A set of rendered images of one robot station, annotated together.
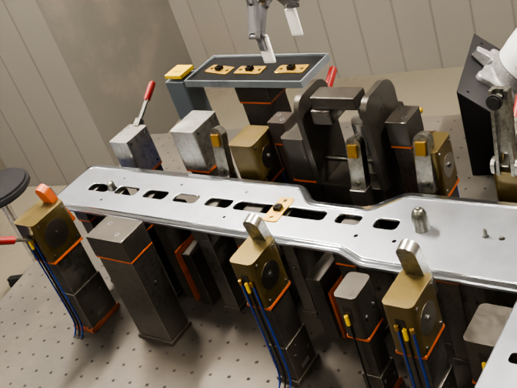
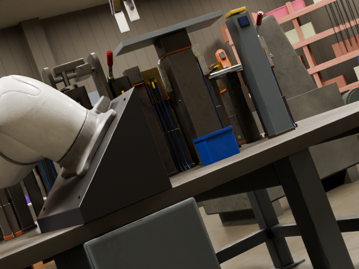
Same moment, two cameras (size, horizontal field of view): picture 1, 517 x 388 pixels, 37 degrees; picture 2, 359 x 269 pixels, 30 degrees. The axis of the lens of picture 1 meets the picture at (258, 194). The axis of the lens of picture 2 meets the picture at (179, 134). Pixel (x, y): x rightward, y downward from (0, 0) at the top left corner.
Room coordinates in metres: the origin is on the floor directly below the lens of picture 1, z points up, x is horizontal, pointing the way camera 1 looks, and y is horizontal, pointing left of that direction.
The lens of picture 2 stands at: (2.79, -2.14, 0.78)
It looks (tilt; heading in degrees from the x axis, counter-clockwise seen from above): 1 degrees up; 118
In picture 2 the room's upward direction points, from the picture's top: 21 degrees counter-clockwise
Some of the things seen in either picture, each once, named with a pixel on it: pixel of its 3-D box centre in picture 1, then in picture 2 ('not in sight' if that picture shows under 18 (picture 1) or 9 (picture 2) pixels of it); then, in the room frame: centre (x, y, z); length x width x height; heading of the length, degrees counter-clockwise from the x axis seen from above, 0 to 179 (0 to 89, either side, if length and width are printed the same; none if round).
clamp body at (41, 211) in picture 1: (65, 270); (233, 103); (1.70, 0.53, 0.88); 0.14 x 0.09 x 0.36; 135
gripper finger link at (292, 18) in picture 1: (294, 21); (131, 10); (1.79, -0.23, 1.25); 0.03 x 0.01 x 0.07; 47
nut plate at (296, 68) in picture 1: (291, 67); not in sight; (1.74, -0.18, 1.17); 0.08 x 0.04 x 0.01; 47
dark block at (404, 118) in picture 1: (420, 193); not in sight; (1.42, -0.34, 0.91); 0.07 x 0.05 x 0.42; 135
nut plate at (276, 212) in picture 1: (278, 207); not in sight; (1.43, -0.03, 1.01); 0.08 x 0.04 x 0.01; 136
